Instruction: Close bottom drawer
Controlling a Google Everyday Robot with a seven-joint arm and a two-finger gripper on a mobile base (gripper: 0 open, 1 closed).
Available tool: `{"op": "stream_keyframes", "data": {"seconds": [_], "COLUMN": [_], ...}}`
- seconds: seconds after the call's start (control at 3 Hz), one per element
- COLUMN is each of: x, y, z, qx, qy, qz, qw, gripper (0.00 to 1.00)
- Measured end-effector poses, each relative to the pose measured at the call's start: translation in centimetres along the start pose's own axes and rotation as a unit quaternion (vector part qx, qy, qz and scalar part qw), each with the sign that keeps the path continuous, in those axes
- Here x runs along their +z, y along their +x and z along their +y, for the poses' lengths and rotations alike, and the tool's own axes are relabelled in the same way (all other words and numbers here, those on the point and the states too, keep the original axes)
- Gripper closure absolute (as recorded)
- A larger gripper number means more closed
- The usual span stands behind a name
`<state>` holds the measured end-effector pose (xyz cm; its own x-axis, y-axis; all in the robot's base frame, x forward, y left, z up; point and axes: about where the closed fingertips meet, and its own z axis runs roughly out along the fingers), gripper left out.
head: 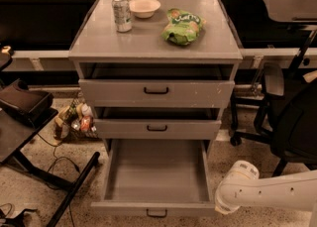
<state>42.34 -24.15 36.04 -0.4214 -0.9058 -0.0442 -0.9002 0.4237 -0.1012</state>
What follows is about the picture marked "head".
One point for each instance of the grey top drawer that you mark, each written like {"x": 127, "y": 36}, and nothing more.
{"x": 157, "y": 85}

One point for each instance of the black office chair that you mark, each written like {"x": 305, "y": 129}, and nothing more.
{"x": 286, "y": 119}

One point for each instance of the green chip bag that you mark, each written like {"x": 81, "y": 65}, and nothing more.
{"x": 183, "y": 27}

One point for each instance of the wire basket of groceries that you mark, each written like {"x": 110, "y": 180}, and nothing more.
{"x": 74, "y": 122}

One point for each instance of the silver soda can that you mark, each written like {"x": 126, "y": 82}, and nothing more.
{"x": 122, "y": 15}

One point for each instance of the black tray bin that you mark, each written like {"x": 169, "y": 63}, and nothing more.
{"x": 23, "y": 104}

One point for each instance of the grey middle drawer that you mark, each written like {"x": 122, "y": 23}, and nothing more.
{"x": 157, "y": 123}

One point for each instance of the white bowl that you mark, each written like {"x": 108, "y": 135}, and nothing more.
{"x": 144, "y": 9}

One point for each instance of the grey drawer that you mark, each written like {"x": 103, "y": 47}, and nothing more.
{"x": 157, "y": 85}
{"x": 157, "y": 123}
{"x": 157, "y": 178}

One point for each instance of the black side table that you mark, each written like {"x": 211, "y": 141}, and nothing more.
{"x": 14, "y": 135}

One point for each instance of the grey drawer cabinet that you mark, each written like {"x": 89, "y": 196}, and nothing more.
{"x": 99, "y": 41}

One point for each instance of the grey bottom drawer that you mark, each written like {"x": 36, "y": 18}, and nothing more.
{"x": 157, "y": 178}

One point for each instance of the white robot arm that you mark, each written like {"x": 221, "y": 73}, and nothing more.
{"x": 242, "y": 186}

